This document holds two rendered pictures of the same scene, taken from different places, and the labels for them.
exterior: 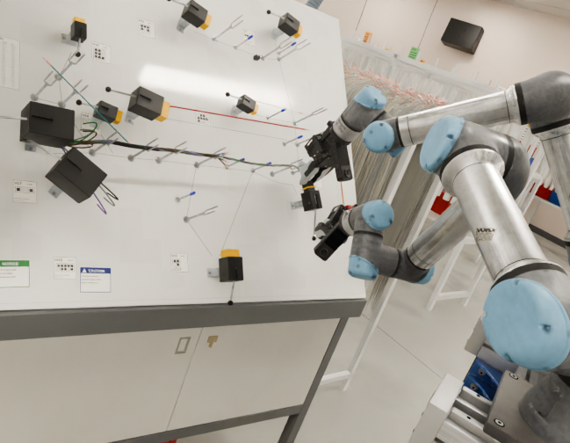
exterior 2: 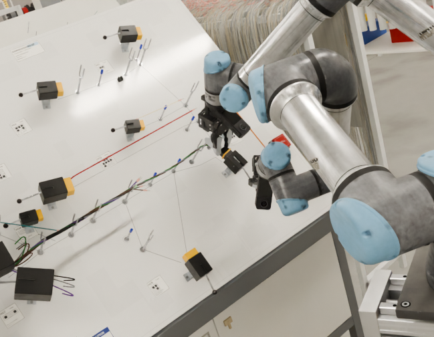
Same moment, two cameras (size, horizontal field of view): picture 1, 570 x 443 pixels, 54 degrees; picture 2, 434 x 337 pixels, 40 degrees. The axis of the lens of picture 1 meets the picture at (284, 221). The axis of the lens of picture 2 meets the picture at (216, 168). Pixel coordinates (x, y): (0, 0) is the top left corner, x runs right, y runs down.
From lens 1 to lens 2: 43 cm
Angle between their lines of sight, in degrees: 11
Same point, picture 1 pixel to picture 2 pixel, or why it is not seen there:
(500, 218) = (317, 146)
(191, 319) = (196, 321)
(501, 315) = (344, 234)
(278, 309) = (265, 265)
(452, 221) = not seen: hidden behind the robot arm
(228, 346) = (247, 317)
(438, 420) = (373, 321)
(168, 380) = not seen: outside the picture
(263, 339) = (273, 292)
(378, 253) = (295, 186)
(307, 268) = (269, 215)
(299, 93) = (174, 78)
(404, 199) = not seen: hidden behind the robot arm
